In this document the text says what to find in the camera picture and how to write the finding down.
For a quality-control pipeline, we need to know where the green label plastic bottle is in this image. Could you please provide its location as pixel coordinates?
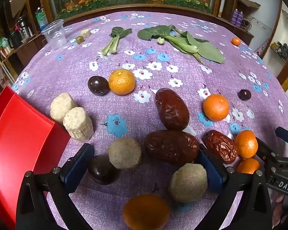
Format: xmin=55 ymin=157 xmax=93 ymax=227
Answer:
xmin=36 ymin=7 xmax=48 ymax=31

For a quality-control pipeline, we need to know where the red plastic tray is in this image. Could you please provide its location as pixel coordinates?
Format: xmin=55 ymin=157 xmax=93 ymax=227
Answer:
xmin=0 ymin=85 xmax=71 ymax=228

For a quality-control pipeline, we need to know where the leafy green vegetable bunch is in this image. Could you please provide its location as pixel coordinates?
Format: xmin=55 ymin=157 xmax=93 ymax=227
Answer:
xmin=137 ymin=25 xmax=225 ymax=64

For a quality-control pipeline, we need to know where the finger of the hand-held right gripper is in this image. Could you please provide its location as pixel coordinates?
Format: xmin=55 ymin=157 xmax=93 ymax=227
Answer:
xmin=254 ymin=136 xmax=280 ymax=172
xmin=276 ymin=126 xmax=288 ymax=146

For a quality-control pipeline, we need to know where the small bok choy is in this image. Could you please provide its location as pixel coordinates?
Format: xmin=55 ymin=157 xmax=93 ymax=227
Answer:
xmin=101 ymin=27 xmax=132 ymax=55

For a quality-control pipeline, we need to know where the silver black thermos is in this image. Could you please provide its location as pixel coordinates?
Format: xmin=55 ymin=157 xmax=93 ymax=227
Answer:
xmin=17 ymin=16 xmax=33 ymax=42

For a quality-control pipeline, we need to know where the black mug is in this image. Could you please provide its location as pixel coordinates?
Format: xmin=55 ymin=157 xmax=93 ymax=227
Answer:
xmin=9 ymin=31 xmax=22 ymax=49

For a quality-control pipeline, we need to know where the small dark purple plum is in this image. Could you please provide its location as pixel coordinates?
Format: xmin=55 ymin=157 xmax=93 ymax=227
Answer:
xmin=238 ymin=89 xmax=252 ymax=101

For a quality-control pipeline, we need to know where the person's right hand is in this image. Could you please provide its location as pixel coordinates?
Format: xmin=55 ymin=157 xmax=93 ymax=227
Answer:
xmin=271 ymin=194 xmax=288 ymax=228

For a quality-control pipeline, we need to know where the green white packet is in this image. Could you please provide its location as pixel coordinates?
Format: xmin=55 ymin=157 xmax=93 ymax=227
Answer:
xmin=0 ymin=37 xmax=11 ymax=54

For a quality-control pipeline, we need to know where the wooden side cabinet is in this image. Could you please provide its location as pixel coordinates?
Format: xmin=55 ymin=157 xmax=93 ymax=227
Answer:
xmin=0 ymin=29 xmax=50 ymax=87

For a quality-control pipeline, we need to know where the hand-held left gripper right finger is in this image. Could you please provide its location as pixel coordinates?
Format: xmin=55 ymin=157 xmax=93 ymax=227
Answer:
xmin=198 ymin=144 xmax=273 ymax=230

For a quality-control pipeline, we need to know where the red jujube date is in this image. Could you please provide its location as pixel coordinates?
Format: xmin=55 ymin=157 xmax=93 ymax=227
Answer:
xmin=204 ymin=130 xmax=239 ymax=164
xmin=144 ymin=130 xmax=200 ymax=167
xmin=156 ymin=88 xmax=190 ymax=131

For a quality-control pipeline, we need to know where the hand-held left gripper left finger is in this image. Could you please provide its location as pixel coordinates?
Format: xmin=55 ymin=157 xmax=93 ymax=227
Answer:
xmin=16 ymin=143 xmax=95 ymax=230

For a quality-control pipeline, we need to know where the orange mandarin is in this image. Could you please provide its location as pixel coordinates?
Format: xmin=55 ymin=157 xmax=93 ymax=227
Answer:
xmin=122 ymin=194 xmax=170 ymax=230
xmin=235 ymin=130 xmax=259 ymax=159
xmin=108 ymin=69 xmax=136 ymax=95
xmin=203 ymin=94 xmax=230 ymax=122
xmin=236 ymin=158 xmax=261 ymax=174

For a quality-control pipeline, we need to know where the purple floral tablecloth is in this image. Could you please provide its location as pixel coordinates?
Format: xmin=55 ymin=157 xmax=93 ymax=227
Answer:
xmin=12 ymin=11 xmax=288 ymax=230

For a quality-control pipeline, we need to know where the clear plastic cup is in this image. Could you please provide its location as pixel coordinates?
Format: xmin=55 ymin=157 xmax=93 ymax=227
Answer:
xmin=41 ymin=19 xmax=68 ymax=51

